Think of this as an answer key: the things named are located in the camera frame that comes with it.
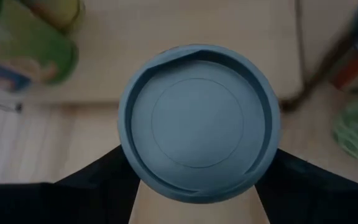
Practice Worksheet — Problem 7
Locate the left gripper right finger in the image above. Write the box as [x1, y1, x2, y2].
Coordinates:
[254, 148, 358, 224]

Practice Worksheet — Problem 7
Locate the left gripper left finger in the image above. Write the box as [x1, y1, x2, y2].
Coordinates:
[0, 145, 142, 224]

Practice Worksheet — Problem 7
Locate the green dotted peas can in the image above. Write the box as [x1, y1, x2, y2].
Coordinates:
[331, 83, 358, 161]

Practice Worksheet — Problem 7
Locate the wide tomatoes tin can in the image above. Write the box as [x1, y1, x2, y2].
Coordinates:
[329, 6, 358, 93]

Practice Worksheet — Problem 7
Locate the corn picture tin can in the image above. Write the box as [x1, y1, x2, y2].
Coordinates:
[117, 43, 282, 205]

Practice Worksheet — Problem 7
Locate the oranges tin can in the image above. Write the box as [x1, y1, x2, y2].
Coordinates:
[0, 0, 80, 85]

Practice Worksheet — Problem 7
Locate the large carrots tin can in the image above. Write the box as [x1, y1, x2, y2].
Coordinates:
[19, 0, 86, 34]

